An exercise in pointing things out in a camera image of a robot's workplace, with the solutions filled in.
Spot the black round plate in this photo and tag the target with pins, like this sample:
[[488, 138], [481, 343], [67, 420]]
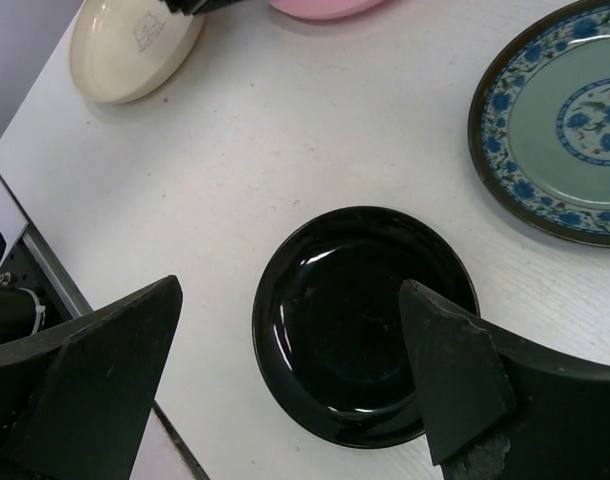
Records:
[[327, 328]]

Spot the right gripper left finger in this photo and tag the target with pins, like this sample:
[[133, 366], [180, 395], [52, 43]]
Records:
[[75, 398]]

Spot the pink round plate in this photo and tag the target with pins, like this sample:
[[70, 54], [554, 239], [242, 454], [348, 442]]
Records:
[[320, 10]]

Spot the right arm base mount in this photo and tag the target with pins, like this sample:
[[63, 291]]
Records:
[[22, 313]]

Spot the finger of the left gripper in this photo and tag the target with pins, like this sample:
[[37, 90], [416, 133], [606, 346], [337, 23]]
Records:
[[197, 7]]

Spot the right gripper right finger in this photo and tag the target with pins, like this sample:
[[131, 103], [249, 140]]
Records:
[[495, 405]]

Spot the blue floral round plate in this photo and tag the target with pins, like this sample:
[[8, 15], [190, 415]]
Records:
[[539, 124]]

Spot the cream round plate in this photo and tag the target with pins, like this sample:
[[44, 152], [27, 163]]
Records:
[[122, 50]]

